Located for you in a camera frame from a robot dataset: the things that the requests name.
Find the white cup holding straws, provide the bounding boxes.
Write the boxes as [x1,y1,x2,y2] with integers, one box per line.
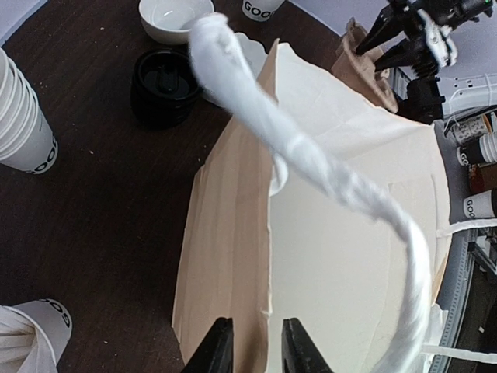
[3,298,73,372]

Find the bundle of wrapped white straws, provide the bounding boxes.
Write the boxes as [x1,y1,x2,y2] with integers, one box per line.
[1,306,36,372]

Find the brown cardboard cup carrier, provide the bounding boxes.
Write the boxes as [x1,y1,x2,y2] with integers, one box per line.
[332,17,398,113]

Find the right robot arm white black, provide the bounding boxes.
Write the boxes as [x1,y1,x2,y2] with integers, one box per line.
[355,0,496,124]

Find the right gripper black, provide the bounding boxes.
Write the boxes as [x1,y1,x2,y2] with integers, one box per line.
[355,0,489,71]

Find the aluminium front rail frame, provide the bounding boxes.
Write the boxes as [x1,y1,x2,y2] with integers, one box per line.
[425,228,478,373]

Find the plain white round bowl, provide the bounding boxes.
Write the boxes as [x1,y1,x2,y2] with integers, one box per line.
[138,0,214,46]

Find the stack of white paper cups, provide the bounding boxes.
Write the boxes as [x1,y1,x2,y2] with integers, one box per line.
[1,51,59,175]

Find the white scalloped bowl black rim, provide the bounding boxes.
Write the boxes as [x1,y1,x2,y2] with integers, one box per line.
[201,33,269,108]

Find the background cups outside cell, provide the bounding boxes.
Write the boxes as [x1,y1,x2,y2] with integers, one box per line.
[452,114,496,219]

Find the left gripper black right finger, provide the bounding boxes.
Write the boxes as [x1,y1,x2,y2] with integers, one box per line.
[281,318,332,373]

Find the stack of black cup lids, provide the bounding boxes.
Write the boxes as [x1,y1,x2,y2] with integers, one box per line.
[130,47,203,131]

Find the brown paper takeout bag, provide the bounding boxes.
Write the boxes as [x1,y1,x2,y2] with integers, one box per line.
[170,11,497,373]

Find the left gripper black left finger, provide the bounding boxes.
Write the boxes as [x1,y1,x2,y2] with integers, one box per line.
[186,317,234,373]

